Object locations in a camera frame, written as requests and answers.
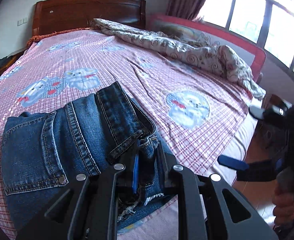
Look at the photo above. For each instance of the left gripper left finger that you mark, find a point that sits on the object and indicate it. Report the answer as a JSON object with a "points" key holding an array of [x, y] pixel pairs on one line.
{"points": [[87, 208]]}

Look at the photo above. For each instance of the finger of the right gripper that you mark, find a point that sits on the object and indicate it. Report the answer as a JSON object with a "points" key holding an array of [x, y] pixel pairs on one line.
{"points": [[244, 167]]}

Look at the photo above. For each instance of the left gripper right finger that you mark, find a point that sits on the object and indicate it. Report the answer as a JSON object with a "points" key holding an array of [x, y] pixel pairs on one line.
{"points": [[208, 207]]}

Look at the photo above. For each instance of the blue denim jeans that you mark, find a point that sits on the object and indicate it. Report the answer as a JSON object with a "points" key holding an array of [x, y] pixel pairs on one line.
{"points": [[43, 152]]}

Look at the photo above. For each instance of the person's right hand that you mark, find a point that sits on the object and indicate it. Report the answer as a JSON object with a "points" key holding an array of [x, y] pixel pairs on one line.
{"points": [[284, 206]]}

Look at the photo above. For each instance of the pink plaid bed sheet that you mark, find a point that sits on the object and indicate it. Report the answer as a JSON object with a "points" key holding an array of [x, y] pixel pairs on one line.
{"points": [[200, 115]]}

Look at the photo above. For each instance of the large framed window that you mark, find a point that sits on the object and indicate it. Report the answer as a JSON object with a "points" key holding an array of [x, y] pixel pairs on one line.
{"points": [[267, 23]]}

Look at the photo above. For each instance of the floral patterned quilt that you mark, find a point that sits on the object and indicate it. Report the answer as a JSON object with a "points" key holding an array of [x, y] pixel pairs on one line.
{"points": [[220, 60]]}

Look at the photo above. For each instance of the dark clothes on chair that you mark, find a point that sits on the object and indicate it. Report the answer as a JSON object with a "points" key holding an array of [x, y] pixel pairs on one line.
{"points": [[6, 62]]}

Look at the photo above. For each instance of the orange fringed mat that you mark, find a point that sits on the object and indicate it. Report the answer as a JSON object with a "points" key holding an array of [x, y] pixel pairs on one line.
{"points": [[38, 38]]}

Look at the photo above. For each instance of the dark wooden headboard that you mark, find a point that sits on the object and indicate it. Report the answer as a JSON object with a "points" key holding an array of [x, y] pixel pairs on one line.
{"points": [[60, 15]]}

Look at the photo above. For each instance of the red framed bed rail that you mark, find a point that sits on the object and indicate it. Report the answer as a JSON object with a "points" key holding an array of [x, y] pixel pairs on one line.
{"points": [[253, 55]]}

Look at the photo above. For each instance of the white wall switch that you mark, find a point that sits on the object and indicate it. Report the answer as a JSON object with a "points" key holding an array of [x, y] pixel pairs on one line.
{"points": [[22, 21]]}

